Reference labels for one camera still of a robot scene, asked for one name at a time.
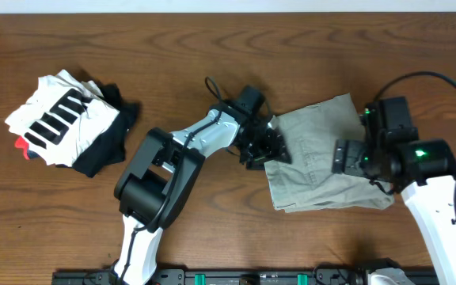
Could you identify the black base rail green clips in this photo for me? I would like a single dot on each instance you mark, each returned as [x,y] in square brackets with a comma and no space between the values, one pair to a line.
[382,271]

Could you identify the black garment under shirt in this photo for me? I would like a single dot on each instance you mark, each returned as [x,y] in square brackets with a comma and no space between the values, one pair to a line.
[109,147]

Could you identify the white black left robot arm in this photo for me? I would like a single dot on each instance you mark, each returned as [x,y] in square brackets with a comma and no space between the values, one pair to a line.
[158,180]

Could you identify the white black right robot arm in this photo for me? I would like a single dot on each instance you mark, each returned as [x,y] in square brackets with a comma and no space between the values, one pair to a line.
[422,171]

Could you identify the khaki green shorts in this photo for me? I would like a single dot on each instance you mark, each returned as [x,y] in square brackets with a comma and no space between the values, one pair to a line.
[308,183]

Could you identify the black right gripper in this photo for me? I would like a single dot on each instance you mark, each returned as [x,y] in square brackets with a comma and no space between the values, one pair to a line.
[345,157]

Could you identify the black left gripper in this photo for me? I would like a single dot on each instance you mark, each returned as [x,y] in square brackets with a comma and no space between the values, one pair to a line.
[273,151]

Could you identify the white shirt with black stripes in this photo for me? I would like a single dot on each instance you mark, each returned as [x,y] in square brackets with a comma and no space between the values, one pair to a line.
[62,118]

